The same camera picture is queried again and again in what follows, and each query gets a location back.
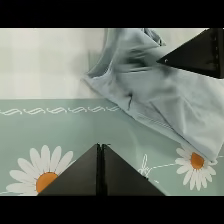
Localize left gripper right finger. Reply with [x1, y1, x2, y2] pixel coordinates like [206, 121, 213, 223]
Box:
[100, 143, 166, 197]

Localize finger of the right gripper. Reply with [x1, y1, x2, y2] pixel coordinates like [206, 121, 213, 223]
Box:
[156, 28, 224, 80]

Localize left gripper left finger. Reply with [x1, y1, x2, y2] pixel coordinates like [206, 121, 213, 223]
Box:
[37, 143, 102, 197]

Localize light blue shirt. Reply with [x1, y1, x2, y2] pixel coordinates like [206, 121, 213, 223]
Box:
[82, 28, 224, 164]

